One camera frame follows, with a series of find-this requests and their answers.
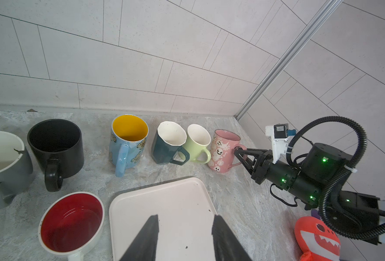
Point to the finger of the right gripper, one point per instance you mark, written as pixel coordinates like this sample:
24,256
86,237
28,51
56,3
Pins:
244,154
249,165

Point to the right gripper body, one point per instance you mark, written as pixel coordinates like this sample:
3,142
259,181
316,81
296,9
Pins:
286,177

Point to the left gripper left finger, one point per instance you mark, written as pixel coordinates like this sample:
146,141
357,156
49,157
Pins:
144,245

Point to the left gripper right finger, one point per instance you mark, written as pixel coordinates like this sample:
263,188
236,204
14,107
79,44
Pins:
226,246

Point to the pink glass mug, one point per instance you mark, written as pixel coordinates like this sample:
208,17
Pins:
222,150

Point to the light green mug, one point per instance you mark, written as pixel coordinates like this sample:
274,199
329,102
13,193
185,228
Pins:
198,138

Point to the white mug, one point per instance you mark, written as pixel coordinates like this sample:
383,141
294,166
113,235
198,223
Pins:
72,226

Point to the dark green mug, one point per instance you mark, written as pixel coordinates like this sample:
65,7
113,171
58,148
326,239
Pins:
168,141

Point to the iridescent blue butterfly mug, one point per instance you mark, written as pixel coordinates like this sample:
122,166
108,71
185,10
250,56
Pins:
128,136

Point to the black mug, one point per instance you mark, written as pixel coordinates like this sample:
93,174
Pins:
58,148

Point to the grey mug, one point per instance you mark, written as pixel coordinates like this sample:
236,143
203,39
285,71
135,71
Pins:
16,168

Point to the beige plastic tray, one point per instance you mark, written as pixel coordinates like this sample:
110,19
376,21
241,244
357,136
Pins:
185,212

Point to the red shark plush toy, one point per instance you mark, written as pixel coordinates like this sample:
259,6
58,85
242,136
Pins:
316,241

